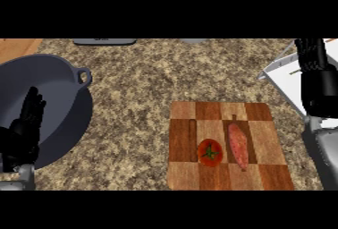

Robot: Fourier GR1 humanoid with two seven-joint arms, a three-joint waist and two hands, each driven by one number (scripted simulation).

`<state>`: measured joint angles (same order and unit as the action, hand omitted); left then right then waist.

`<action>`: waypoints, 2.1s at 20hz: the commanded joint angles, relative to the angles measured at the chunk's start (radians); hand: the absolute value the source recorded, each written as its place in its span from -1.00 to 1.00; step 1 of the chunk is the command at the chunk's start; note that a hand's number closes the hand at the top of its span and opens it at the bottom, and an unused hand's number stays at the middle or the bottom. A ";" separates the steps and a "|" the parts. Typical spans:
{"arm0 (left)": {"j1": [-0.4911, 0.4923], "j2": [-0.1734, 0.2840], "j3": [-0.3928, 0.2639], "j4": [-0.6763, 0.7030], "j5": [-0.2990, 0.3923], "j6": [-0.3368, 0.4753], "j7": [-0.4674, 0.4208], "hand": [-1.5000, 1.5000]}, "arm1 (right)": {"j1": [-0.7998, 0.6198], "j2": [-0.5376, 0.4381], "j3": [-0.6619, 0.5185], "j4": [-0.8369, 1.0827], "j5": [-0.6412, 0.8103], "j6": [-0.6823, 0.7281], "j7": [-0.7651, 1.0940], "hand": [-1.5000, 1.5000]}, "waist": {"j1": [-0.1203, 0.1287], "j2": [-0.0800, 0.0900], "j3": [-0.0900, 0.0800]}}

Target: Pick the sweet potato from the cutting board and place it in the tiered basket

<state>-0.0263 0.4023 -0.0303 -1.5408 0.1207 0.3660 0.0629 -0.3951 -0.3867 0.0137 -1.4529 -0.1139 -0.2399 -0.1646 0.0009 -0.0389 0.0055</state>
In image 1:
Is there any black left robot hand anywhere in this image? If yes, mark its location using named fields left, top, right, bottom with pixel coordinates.
left=0, top=86, right=47, bottom=174

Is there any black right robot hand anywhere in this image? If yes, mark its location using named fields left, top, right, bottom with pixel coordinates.
left=293, top=38, right=338, bottom=118

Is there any pink sweet potato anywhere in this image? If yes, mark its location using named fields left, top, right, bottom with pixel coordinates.
left=225, top=114, right=250, bottom=173

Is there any checkered wooden cutting board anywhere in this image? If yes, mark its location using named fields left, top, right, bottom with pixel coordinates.
left=168, top=100, right=295, bottom=191

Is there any dark grey pot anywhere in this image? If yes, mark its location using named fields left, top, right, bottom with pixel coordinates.
left=0, top=53, right=94, bottom=170

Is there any pale grey object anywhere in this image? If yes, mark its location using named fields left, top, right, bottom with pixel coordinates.
left=178, top=38, right=209, bottom=45

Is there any dark grey flat appliance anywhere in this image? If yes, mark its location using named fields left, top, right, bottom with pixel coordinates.
left=70, top=38, right=138, bottom=47

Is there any red tomato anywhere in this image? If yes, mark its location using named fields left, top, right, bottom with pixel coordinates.
left=196, top=138, right=224, bottom=168

